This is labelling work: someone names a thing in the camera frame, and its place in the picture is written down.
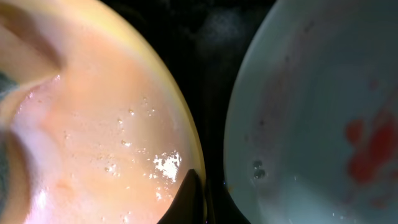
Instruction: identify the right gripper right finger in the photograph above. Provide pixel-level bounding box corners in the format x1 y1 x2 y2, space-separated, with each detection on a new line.
206 180 250 224

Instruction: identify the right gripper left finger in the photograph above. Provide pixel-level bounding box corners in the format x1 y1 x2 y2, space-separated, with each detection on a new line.
158 169 205 224

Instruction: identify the yellow plate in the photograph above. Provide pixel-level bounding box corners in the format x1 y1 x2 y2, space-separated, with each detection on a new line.
1 1 205 223

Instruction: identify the mint green plate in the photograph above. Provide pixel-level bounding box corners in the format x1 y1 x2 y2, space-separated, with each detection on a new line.
224 0 397 223

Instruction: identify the black round tray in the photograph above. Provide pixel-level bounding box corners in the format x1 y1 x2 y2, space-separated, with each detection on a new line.
104 0 273 193

